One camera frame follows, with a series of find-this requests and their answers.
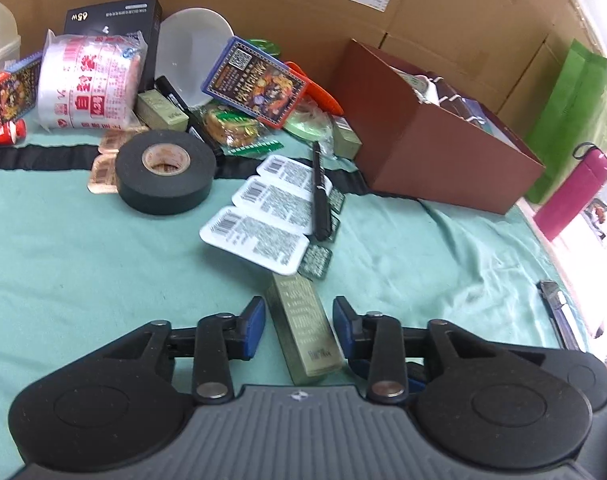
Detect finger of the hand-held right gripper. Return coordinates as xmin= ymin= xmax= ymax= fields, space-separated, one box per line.
xmin=404 ymin=362 xmax=427 ymax=394

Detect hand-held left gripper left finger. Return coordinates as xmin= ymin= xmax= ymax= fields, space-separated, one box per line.
xmin=134 ymin=296 xmax=268 ymax=405

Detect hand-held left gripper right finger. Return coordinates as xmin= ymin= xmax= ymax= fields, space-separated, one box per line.
xmin=332 ymin=296 xmax=479 ymax=403

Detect small olive green box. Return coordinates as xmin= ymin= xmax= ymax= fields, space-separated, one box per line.
xmin=135 ymin=89 xmax=190 ymax=133
xmin=331 ymin=116 xmax=363 ymax=160
xmin=266 ymin=275 xmax=345 ymax=386

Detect brown paper storage box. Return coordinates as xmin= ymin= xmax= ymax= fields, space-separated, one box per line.
xmin=328 ymin=39 xmax=547 ymax=216

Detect long blue cosmetic box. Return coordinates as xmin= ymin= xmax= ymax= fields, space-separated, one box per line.
xmin=436 ymin=80 xmax=499 ymax=133

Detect black utility knife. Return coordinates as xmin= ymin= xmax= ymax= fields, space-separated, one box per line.
xmin=536 ymin=280 xmax=587 ymax=353

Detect white foil packet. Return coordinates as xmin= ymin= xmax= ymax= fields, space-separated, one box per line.
xmin=231 ymin=175 xmax=317 ymax=233
xmin=256 ymin=154 xmax=329 ymax=193
xmin=200 ymin=206 xmax=311 ymax=276

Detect black pen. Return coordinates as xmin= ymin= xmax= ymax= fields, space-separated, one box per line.
xmin=311 ymin=141 xmax=334 ymax=243

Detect printed picture card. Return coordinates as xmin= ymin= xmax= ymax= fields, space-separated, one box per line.
xmin=581 ymin=197 xmax=607 ymax=263

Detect teal table cloth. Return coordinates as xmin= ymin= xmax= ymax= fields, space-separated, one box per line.
xmin=0 ymin=110 xmax=579 ymax=480

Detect pink water bottle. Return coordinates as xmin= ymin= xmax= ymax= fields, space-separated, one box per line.
xmin=533 ymin=142 xmax=607 ymax=243

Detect black electrical tape roll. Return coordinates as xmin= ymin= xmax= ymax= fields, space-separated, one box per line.
xmin=114 ymin=129 xmax=217 ymax=216

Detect clear packet with green disc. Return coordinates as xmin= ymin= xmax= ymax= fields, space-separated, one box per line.
xmin=284 ymin=105 xmax=334 ymax=143

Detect cookie snack packet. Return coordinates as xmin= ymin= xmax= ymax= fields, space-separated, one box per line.
xmin=201 ymin=102 xmax=284 ymax=156

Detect bronze foil packet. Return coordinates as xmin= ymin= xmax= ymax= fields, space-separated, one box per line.
xmin=98 ymin=130 xmax=134 ymax=156
xmin=87 ymin=154 xmax=119 ymax=195

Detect blue playing card box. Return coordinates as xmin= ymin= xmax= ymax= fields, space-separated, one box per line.
xmin=202 ymin=36 xmax=311 ymax=128

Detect black marker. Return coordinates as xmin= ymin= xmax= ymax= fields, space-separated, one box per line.
xmin=154 ymin=76 xmax=227 ymax=158

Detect green paper bag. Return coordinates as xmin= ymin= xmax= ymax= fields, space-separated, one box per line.
xmin=526 ymin=39 xmax=607 ymax=206

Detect green lidded jar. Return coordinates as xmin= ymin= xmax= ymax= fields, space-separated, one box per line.
xmin=246 ymin=37 xmax=284 ymax=61

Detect white bowl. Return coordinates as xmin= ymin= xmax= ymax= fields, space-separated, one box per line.
xmin=154 ymin=7 xmax=237 ymax=108

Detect roll of printed plastic bags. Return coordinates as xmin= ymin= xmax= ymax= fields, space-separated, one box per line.
xmin=36 ymin=30 xmax=149 ymax=133

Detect black charger box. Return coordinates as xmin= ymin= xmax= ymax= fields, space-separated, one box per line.
xmin=64 ymin=0 xmax=163 ymax=86

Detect red playing card box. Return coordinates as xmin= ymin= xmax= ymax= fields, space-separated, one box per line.
xmin=0 ymin=52 xmax=44 ymax=133

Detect clear plastic container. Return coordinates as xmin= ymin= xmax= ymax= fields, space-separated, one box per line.
xmin=0 ymin=30 xmax=23 ymax=77

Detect orange handled scissors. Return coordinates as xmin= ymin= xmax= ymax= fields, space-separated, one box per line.
xmin=286 ymin=61 xmax=345 ymax=116

